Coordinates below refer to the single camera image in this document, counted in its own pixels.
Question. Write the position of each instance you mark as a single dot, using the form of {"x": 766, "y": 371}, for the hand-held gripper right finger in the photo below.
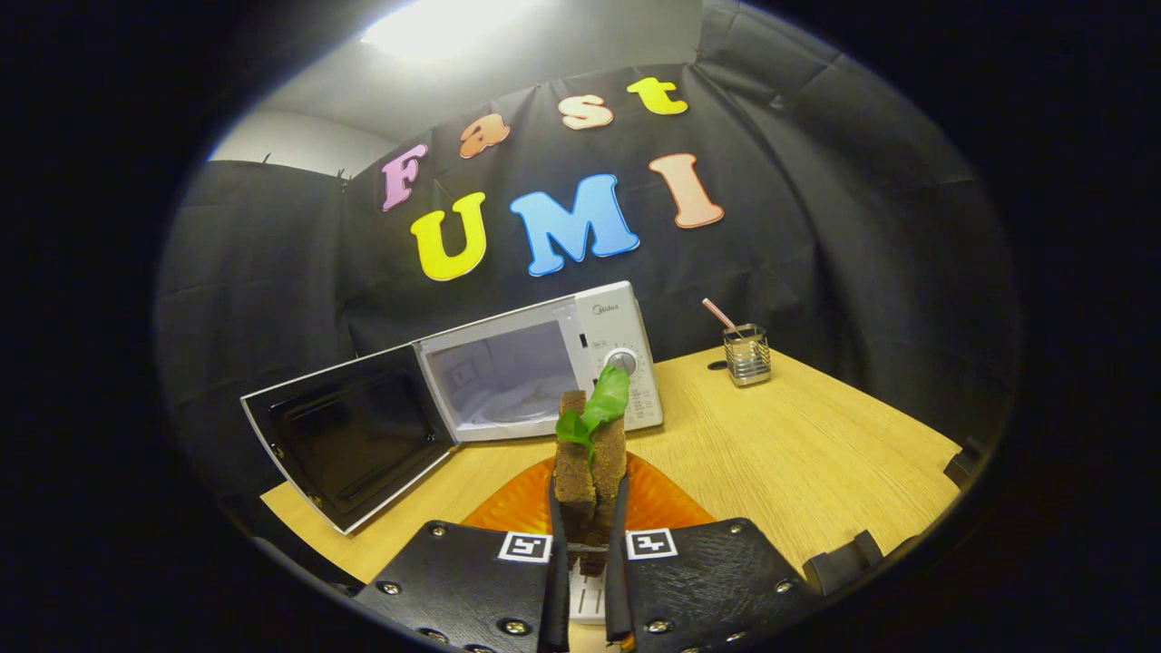
{"x": 698, "y": 580}

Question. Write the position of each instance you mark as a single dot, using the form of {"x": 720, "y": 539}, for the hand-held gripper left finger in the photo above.
{"x": 481, "y": 580}

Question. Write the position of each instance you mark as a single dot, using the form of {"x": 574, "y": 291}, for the brown bread lettuce sandwich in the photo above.
{"x": 573, "y": 481}

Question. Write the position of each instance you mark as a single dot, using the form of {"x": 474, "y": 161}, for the white microwave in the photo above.
{"x": 363, "y": 435}

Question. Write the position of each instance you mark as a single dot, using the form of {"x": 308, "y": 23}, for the glass microwave turntable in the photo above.
{"x": 517, "y": 406}

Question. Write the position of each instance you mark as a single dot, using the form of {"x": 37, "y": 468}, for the black table clamp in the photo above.
{"x": 963, "y": 464}
{"x": 842, "y": 564}

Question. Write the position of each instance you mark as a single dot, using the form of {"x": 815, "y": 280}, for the pink striped straw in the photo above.
{"x": 719, "y": 314}

